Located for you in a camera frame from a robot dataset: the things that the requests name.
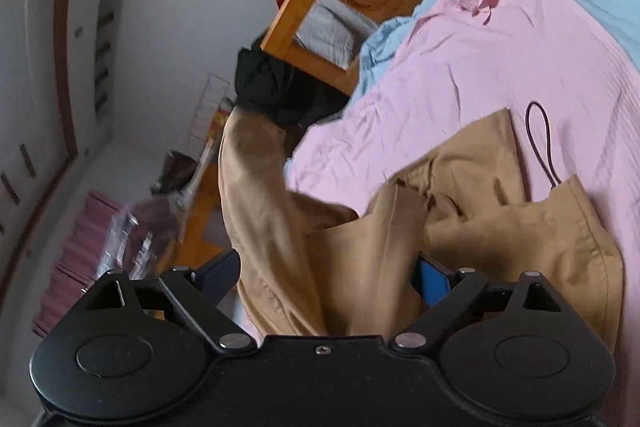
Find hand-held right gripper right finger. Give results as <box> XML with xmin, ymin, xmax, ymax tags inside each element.
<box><xmin>389</xmin><ymin>256</ymin><xmax>566</xmax><ymax>354</ymax></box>

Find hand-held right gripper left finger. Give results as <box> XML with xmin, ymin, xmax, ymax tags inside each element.
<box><xmin>79</xmin><ymin>249</ymin><xmax>252</xmax><ymax>355</ymax></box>

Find tan hoodie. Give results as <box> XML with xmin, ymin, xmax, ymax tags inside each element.
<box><xmin>217</xmin><ymin>107</ymin><xmax>626</xmax><ymax>353</ymax></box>

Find black clothes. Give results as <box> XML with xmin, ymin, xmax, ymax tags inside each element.
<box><xmin>234</xmin><ymin>39</ymin><xmax>351</xmax><ymax>130</ymax></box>

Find wooden chair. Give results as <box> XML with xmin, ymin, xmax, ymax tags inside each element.
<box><xmin>167</xmin><ymin>139</ymin><xmax>233</xmax><ymax>270</ymax></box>

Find clear plastic bag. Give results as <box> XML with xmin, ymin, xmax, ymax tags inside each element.
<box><xmin>97</xmin><ymin>199</ymin><xmax>183</xmax><ymax>280</ymax></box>

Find pink bed sheet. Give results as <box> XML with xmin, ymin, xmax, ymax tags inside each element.
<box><xmin>240</xmin><ymin>0</ymin><xmax>640</xmax><ymax>427</ymax></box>

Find white wardrobe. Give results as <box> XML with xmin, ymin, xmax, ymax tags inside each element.
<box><xmin>0</xmin><ymin>0</ymin><xmax>148</xmax><ymax>290</ymax></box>

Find white crinkled cloth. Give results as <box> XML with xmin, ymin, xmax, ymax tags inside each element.
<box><xmin>295</xmin><ymin>4</ymin><xmax>375</xmax><ymax>70</ymax></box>

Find dark cord loop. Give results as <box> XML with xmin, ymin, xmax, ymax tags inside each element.
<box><xmin>525</xmin><ymin>102</ymin><xmax>564</xmax><ymax>191</ymax></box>

